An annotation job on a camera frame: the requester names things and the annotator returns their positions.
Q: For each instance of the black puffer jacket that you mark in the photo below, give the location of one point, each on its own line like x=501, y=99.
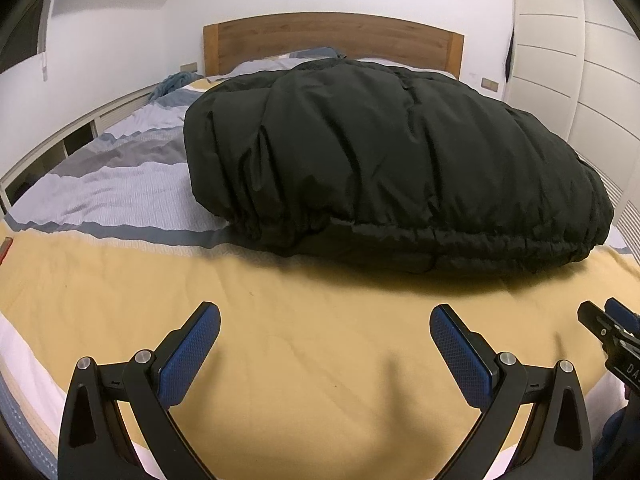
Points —
x=390, y=160

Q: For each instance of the striped bedspread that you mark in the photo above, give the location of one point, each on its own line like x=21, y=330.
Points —
x=300, y=335

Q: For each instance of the white open shelf unit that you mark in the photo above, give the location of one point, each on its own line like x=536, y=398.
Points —
x=75, y=132

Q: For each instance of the small red item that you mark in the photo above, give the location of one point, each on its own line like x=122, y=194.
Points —
x=5, y=251

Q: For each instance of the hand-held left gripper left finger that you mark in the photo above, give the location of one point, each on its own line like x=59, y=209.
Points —
x=192, y=355

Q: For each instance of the white wardrobe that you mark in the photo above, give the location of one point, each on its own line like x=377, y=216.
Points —
x=575, y=60

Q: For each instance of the grey blue pillow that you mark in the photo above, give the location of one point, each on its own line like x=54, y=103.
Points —
x=270, y=62

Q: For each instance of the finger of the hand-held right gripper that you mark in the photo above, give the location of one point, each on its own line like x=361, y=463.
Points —
x=622, y=314
x=597, y=322

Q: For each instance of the blue crumpled cloth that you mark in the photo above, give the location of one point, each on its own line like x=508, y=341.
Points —
x=170, y=82

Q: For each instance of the wooden headboard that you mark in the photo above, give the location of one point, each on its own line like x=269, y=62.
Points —
x=325, y=35

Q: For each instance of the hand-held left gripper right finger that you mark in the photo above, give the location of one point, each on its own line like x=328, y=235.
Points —
x=457, y=355

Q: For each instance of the wall socket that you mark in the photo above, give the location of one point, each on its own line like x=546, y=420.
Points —
x=490, y=84
x=188, y=67

